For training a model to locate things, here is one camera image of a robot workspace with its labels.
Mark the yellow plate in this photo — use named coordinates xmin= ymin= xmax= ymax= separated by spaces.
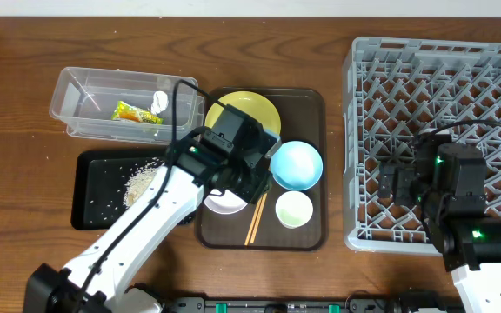
xmin=219 ymin=91 xmax=281 ymax=135

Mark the white bowl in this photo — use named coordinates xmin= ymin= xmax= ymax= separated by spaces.
xmin=204 ymin=190 xmax=248 ymax=215

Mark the light blue bowl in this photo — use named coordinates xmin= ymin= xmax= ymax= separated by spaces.
xmin=270 ymin=141 xmax=324 ymax=191

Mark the wooden chopstick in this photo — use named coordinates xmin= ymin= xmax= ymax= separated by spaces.
xmin=244 ymin=196 xmax=264 ymax=246
xmin=248 ymin=193 xmax=268 ymax=245

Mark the small white green cup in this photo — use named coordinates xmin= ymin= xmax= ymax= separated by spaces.
xmin=275 ymin=191 xmax=313 ymax=229

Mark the white tissue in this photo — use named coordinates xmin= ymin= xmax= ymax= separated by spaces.
xmin=150 ymin=90 xmax=169 ymax=116

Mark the pile of rice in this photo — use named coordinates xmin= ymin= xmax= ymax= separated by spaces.
xmin=123 ymin=157 xmax=163 ymax=209

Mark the green orange snack wrapper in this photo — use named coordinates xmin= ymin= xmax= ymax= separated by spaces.
xmin=110 ymin=101 xmax=163 ymax=125

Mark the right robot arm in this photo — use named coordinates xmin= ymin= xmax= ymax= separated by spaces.
xmin=377 ymin=130 xmax=501 ymax=312

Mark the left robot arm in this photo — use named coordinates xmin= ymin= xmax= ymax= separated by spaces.
xmin=23 ymin=104 xmax=281 ymax=312

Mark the grey dishwasher rack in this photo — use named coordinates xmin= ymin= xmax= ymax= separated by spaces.
xmin=343 ymin=37 xmax=501 ymax=256

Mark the dark brown serving tray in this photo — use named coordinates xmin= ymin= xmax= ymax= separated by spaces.
xmin=195 ymin=87 xmax=327 ymax=251

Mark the clear plastic bin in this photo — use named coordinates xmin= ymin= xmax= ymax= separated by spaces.
xmin=50 ymin=67 xmax=204 ymax=145

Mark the black plastic tray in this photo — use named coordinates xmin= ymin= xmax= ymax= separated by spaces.
xmin=70 ymin=147 xmax=198 ymax=230

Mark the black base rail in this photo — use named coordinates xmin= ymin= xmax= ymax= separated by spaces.
xmin=163 ymin=297 xmax=465 ymax=313

